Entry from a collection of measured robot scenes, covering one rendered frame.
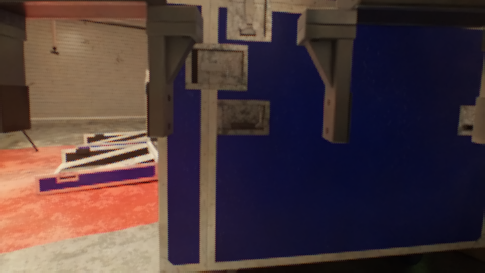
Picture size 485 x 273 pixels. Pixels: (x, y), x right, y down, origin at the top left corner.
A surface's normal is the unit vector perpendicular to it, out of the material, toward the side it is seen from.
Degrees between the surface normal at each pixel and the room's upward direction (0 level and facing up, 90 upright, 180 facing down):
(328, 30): 90
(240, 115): 90
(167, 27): 90
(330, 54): 90
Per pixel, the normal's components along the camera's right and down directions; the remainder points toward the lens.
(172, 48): -0.03, 0.10
